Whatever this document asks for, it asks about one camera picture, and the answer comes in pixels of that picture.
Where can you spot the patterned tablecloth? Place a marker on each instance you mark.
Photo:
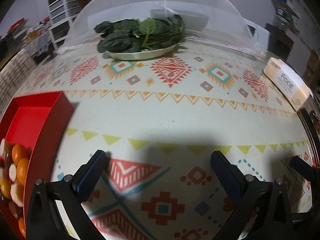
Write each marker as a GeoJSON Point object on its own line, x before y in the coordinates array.
{"type": "Point", "coordinates": [175, 120]}

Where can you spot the cardboard boxes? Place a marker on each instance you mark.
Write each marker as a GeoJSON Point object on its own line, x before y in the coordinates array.
{"type": "Point", "coordinates": [312, 65]}

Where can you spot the banana piece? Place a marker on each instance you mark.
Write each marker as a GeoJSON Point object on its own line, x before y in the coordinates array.
{"type": "Point", "coordinates": [12, 172]}
{"type": "Point", "coordinates": [2, 146]}
{"type": "Point", "coordinates": [16, 193]}

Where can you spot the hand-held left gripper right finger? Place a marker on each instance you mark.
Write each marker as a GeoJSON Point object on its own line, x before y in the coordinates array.
{"type": "Point", "coordinates": [225, 177]}

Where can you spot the white mesh food cover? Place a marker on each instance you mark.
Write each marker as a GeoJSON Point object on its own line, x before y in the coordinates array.
{"type": "Point", "coordinates": [212, 7]}

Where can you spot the cloth-covered side table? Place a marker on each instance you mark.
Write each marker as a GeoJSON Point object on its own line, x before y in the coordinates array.
{"type": "Point", "coordinates": [37, 42]}

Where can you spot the wall poster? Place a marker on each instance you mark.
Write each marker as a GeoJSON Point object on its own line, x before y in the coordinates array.
{"type": "Point", "coordinates": [305, 17]}

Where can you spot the dark cabinet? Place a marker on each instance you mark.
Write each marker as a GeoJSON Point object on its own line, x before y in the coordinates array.
{"type": "Point", "coordinates": [278, 42]}

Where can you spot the spinach leaves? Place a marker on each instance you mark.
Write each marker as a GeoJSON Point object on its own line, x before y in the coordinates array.
{"type": "Point", "coordinates": [120, 37]}

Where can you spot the cream tissue pack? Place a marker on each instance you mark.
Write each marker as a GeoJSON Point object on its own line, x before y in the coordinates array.
{"type": "Point", "coordinates": [282, 80]}

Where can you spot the red date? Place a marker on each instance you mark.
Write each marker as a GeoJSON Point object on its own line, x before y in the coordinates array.
{"type": "Point", "coordinates": [10, 152]}
{"type": "Point", "coordinates": [15, 208]}

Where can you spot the white plate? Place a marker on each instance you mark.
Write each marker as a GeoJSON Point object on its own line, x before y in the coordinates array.
{"type": "Point", "coordinates": [140, 55]}

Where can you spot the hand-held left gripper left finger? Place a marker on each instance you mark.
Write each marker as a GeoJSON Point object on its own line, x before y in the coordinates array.
{"type": "Point", "coordinates": [90, 177]}

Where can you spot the white appliance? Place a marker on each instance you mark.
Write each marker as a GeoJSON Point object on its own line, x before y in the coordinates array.
{"type": "Point", "coordinates": [257, 32]}

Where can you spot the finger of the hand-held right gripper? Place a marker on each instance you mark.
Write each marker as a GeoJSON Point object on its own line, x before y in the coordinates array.
{"type": "Point", "coordinates": [303, 168]}

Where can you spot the plastic drawer cabinet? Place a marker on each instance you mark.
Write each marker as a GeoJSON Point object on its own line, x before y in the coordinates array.
{"type": "Point", "coordinates": [60, 17]}

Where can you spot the red tray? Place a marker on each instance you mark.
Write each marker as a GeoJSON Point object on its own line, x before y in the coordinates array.
{"type": "Point", "coordinates": [32, 120]}

